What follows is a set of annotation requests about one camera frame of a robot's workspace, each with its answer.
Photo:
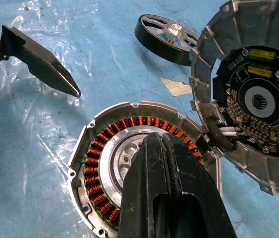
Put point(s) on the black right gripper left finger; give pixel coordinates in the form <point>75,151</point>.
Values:
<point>141,188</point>

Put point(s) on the silver motor housing copper windings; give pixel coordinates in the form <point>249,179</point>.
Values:
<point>97,158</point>

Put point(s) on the black spoked rotor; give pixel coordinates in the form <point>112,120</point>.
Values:
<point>151,41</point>

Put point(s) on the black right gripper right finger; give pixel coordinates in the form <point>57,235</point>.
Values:
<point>198,198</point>

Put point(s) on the silver motor lid circuit board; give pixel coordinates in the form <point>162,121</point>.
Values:
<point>250,104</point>

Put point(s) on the beige tape patch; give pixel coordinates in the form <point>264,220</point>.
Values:
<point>176,86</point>

